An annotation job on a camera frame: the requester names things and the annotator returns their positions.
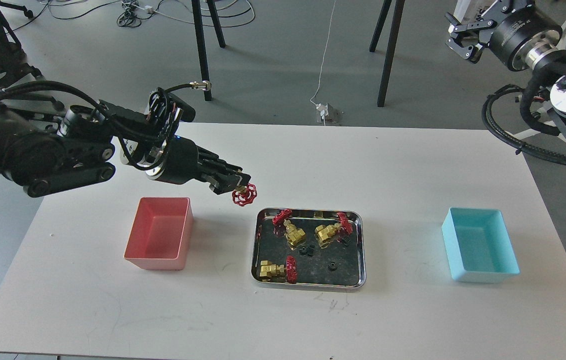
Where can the brass valve top middle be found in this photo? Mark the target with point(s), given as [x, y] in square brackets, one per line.
[282, 222]

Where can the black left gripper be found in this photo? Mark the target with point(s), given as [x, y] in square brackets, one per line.
[185, 161]

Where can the white power adapter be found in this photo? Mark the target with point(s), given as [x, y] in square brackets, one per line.
[326, 114]

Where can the black tripod stand right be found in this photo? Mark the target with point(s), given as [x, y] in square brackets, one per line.
[397, 14]

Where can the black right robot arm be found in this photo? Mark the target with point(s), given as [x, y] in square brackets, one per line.
[542, 102]

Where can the small black gear centre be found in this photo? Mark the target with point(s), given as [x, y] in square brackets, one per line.
[307, 250]

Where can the brass valve top right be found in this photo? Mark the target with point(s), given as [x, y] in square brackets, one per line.
[325, 234]

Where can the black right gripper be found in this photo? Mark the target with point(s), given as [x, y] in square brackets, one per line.
[508, 28]

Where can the pink plastic box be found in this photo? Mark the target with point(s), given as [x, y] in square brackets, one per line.
[160, 236]

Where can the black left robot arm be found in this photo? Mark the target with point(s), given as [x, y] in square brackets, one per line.
[46, 153]

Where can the small black gear right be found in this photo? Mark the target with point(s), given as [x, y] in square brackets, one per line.
[345, 241]

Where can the brass valve bottom left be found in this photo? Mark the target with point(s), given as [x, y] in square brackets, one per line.
[268, 271]

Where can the brass valve red handwheel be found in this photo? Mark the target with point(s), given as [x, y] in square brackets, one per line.
[244, 195]

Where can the white cardboard box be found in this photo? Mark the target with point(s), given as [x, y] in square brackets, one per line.
[466, 10]

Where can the shiny metal tray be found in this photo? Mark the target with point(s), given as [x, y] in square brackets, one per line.
[312, 271]

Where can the small black gear lower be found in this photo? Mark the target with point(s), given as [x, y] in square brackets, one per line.
[332, 266]

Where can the light blue plastic box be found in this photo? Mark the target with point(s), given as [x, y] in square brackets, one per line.
[478, 246]

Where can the small black gear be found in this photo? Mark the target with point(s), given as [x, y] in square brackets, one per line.
[307, 250]
[345, 241]
[332, 266]

